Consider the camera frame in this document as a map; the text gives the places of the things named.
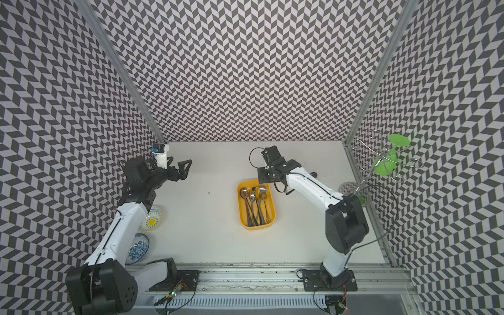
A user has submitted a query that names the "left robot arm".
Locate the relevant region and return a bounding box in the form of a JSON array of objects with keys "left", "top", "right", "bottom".
[{"left": 65, "top": 156, "right": 192, "bottom": 314}]

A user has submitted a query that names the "copper long spoon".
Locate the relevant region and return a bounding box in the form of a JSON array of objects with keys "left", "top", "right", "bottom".
[{"left": 240, "top": 188, "right": 253, "bottom": 227}]

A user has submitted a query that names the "yellow plastic storage box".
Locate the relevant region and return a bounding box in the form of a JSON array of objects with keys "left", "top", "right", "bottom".
[{"left": 237, "top": 179, "right": 276, "bottom": 230}]

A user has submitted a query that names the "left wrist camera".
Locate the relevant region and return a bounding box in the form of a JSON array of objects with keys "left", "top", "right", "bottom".
[{"left": 151, "top": 143, "right": 169, "bottom": 169}]

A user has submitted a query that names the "silver ornate spoon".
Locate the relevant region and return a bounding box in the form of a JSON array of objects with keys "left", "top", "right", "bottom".
[{"left": 249, "top": 192, "right": 261, "bottom": 226}]

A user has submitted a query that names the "aluminium front rail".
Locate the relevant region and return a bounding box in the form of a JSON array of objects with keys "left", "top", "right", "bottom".
[{"left": 84, "top": 262, "right": 418, "bottom": 300}]

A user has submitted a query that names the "green metal cup rack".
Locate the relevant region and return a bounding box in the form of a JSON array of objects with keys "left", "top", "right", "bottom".
[{"left": 338, "top": 134, "right": 424, "bottom": 206}]

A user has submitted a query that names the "plain silver spoon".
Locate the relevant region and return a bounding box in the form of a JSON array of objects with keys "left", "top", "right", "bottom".
[{"left": 255, "top": 186, "right": 270, "bottom": 221}]

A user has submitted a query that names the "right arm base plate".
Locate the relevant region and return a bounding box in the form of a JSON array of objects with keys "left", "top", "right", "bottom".
[{"left": 296, "top": 269, "right": 358, "bottom": 292}]

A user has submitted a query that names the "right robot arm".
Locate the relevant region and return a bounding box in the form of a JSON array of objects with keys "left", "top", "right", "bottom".
[{"left": 257, "top": 146, "right": 370, "bottom": 278}]

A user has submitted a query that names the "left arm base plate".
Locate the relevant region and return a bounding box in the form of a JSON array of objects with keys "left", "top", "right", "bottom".
[{"left": 148, "top": 270, "right": 200, "bottom": 292}]

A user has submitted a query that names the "blue patterned bowl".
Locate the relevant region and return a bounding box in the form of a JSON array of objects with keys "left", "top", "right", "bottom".
[{"left": 125, "top": 233, "right": 150, "bottom": 265}]

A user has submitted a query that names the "yellow patterned plate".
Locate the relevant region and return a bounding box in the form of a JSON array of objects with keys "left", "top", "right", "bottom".
[{"left": 137, "top": 206, "right": 163, "bottom": 233}]

